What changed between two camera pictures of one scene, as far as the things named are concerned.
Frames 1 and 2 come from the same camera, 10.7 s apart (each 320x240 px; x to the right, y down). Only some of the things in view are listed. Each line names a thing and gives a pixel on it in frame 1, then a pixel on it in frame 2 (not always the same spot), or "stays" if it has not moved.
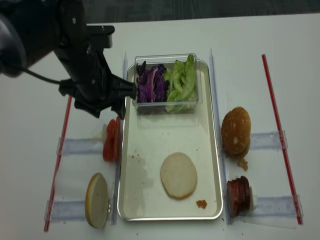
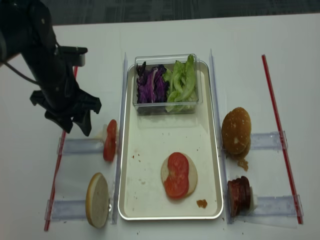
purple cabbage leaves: [152, 84] stays
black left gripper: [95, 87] to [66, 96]
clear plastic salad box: [167, 83] stays
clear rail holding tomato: [81, 146] stays
